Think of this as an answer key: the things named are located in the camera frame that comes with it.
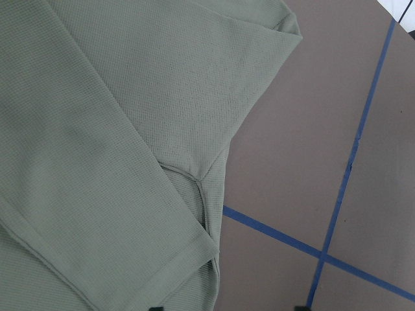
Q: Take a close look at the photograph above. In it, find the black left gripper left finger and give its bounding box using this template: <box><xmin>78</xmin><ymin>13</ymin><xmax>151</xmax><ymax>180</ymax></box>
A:
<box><xmin>149</xmin><ymin>306</ymin><xmax>164</xmax><ymax>311</ymax></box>

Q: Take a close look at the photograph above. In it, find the green long sleeve shirt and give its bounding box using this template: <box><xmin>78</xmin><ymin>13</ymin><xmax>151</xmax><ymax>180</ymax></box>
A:
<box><xmin>1</xmin><ymin>1</ymin><xmax>302</xmax><ymax>310</ymax></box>

